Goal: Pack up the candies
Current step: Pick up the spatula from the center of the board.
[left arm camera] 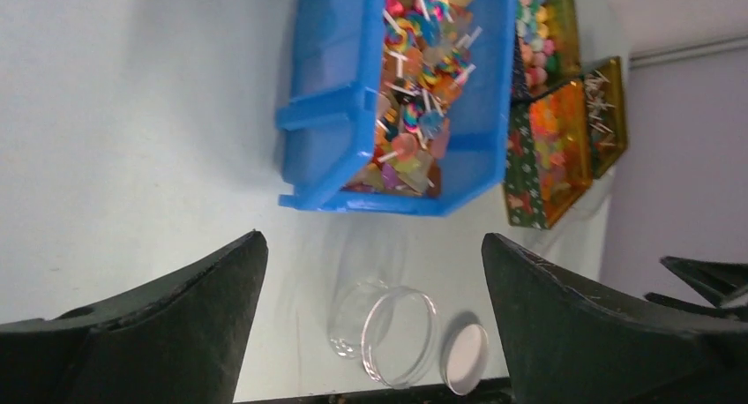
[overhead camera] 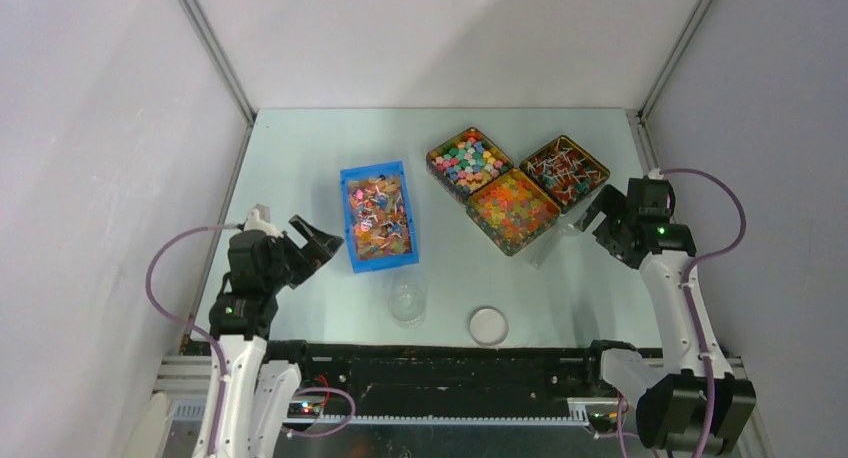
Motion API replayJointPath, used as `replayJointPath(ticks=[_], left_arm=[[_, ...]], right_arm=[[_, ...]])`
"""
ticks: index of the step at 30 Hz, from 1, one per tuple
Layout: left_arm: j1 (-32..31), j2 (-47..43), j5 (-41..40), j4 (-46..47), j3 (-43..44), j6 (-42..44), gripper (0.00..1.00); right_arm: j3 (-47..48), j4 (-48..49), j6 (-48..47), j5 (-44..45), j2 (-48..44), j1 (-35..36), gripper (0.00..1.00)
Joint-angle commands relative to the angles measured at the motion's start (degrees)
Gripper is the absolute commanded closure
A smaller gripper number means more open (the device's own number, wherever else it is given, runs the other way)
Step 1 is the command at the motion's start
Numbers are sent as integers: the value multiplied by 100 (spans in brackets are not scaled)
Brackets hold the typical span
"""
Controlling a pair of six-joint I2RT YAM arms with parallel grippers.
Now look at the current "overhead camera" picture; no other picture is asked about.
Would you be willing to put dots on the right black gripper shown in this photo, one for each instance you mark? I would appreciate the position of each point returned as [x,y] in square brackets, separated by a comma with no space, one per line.
[612,202]

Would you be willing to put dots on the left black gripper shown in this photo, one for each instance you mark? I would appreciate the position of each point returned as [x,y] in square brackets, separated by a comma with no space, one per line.
[321,246]

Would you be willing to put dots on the blue plastic candy bin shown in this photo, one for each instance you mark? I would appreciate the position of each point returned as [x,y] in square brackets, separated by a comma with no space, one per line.
[380,230]

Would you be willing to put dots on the clear plastic scoop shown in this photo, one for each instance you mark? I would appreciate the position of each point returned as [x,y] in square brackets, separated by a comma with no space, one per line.
[564,228]

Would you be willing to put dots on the clear plastic jar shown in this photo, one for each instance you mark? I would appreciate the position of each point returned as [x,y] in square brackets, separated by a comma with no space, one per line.
[407,299]

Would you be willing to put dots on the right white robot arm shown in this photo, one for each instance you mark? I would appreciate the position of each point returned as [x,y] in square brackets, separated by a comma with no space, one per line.
[693,402]

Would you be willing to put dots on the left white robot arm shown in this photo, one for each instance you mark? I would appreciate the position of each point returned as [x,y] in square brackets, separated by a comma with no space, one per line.
[249,396]

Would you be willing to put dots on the tin of gummy candies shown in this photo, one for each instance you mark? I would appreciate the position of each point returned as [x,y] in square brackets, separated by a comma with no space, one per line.
[512,211]

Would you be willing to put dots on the tin of square candies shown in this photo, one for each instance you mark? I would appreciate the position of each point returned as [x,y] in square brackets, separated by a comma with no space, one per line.
[466,163]

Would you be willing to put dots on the tin of lollipops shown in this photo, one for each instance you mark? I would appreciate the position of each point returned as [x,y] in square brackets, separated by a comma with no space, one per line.
[565,171]

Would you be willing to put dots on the silver jar lid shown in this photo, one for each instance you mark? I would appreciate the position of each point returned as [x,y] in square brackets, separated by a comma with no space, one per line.
[488,327]

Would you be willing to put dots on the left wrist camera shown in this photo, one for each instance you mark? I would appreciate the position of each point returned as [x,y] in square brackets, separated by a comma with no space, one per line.
[259,219]

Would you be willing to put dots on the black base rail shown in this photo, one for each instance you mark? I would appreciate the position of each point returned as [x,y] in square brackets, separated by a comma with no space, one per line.
[419,382]

